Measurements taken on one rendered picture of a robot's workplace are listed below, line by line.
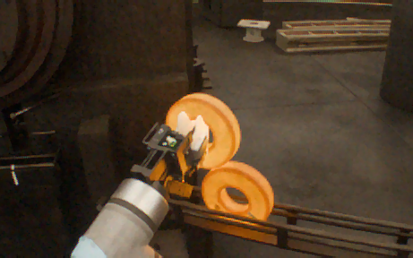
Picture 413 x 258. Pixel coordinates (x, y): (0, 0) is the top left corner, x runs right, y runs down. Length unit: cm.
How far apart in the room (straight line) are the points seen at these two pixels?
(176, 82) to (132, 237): 50
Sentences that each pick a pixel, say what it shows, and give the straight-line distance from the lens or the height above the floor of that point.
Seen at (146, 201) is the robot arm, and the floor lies 86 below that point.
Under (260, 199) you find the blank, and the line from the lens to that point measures 76.
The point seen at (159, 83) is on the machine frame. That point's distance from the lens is 95.
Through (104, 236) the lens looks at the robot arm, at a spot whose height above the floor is 85.
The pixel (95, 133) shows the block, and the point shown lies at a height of 79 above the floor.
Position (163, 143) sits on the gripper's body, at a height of 90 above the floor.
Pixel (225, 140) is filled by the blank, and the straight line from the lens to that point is 72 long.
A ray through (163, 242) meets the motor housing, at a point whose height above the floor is 53.
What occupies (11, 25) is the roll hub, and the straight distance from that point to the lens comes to 77.
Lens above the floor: 123
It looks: 29 degrees down
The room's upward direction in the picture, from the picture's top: straight up
